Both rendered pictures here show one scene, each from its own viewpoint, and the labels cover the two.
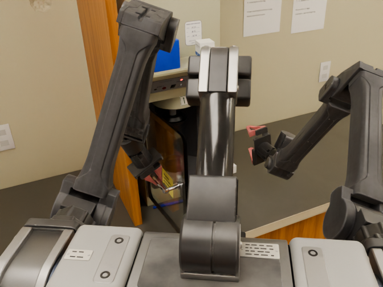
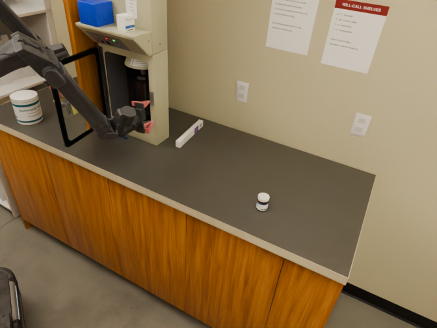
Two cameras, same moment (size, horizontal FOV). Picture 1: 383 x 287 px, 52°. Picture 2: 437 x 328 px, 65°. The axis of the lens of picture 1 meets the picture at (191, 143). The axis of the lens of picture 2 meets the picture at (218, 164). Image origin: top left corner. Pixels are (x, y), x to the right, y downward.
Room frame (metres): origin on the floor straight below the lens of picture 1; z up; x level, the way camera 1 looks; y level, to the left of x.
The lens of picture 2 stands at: (0.65, -1.44, 1.91)
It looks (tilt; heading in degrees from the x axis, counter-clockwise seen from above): 36 degrees down; 49
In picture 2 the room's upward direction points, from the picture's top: 5 degrees clockwise
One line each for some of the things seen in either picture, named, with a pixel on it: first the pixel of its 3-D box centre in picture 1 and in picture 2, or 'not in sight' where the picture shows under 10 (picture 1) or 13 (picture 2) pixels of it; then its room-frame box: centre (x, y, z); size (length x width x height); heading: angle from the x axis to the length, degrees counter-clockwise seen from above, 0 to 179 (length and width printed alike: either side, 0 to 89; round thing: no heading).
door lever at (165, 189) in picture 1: (165, 183); not in sight; (1.01, 0.08, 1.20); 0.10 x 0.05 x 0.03; 29
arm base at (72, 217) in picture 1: (66, 237); not in sight; (0.50, 0.21, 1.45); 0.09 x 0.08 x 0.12; 82
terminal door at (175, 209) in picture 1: (164, 172); (81, 97); (1.09, 0.09, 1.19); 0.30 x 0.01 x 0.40; 29
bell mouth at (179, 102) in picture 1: (174, 93); (142, 57); (1.40, 0.06, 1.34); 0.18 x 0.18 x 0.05
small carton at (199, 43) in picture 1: (204, 49); (125, 22); (1.28, -0.06, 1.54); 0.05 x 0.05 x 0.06; 16
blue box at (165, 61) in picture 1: (159, 52); (95, 12); (1.21, 0.09, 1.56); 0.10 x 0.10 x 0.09; 23
